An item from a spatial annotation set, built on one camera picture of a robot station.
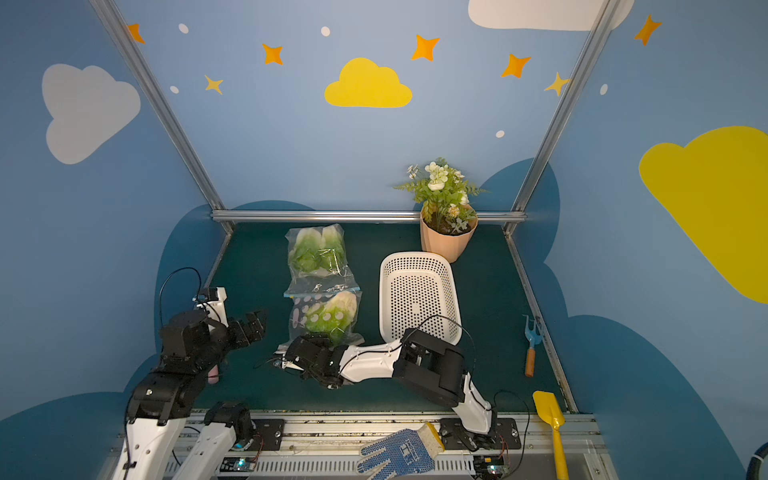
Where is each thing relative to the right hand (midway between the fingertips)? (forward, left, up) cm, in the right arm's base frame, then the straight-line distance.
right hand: (314, 340), depth 87 cm
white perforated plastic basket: (+22, -32, -5) cm, 39 cm away
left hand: (-2, +10, +20) cm, 22 cm away
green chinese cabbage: (+6, -6, +5) cm, 10 cm away
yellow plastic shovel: (-15, -66, -2) cm, 67 cm away
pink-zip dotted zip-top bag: (+11, -2, +4) cm, 11 cm away
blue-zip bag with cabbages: (+29, +5, +1) cm, 30 cm away
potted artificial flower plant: (+42, -40, +11) cm, 59 cm away
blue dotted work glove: (-26, -28, -3) cm, 38 cm away
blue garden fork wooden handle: (+6, -67, -3) cm, 68 cm away
